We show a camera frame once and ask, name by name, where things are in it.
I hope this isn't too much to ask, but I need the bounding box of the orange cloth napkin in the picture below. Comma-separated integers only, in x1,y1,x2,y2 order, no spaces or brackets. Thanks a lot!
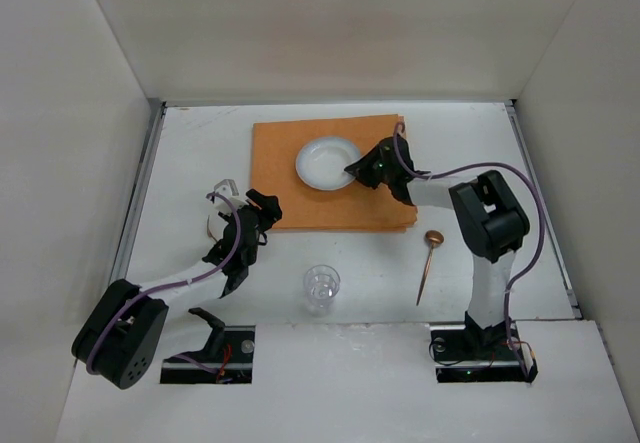
250,114,417,232

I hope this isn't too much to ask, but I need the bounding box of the white round plate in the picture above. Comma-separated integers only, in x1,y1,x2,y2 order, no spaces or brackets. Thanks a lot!
295,136,361,191

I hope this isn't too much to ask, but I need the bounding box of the clear plastic glass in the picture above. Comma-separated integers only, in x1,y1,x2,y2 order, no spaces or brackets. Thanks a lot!
303,265,341,316

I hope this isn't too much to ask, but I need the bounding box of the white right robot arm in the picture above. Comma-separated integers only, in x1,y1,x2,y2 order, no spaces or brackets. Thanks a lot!
344,136,530,353

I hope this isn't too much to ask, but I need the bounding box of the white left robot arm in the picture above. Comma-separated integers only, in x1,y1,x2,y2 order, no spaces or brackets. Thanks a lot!
71,183,283,390

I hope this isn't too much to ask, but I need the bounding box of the copper spoon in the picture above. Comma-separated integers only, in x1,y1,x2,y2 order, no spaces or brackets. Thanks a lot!
416,230,444,306

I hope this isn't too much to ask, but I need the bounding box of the right aluminium table rail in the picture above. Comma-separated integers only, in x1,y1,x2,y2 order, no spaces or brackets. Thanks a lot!
505,99,584,320

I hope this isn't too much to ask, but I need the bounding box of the aluminium table rail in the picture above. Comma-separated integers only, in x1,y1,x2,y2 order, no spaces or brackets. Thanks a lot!
102,98,166,290
505,99,584,320

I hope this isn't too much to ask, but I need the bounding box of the left aluminium table rail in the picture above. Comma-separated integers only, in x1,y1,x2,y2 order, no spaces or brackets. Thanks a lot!
102,98,166,290

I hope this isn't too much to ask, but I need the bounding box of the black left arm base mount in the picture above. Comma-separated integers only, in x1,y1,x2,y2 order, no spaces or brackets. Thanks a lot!
184,307,226,374

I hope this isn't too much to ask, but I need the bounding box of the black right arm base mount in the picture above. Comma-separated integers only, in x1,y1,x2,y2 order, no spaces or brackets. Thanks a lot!
428,327,539,384

